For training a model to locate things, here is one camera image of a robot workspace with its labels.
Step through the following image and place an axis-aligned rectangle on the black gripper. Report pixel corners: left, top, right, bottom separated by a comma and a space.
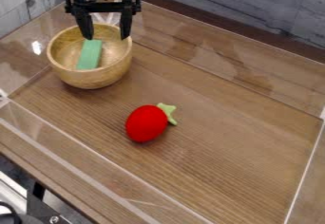
64, 0, 140, 40

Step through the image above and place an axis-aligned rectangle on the clear acrylic tray enclosure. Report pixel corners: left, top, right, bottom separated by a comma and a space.
0, 4, 325, 224

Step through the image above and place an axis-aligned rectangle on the red plush strawberry toy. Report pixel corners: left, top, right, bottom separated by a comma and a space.
124, 103, 177, 142

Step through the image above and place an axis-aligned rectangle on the black device with logo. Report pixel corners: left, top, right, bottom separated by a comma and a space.
26, 194, 72, 224

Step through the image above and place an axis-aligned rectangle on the green rectangular block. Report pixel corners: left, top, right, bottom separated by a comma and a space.
76, 40, 103, 70

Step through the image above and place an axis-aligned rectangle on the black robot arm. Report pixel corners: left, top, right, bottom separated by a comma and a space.
64, 0, 141, 40

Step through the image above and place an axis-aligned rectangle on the brown wooden bowl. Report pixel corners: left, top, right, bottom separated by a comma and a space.
46, 23, 132, 89

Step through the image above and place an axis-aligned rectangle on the black table leg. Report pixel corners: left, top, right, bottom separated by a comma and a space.
32, 182, 45, 200

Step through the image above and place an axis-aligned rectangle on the black cable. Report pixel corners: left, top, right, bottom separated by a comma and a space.
0, 200, 20, 224

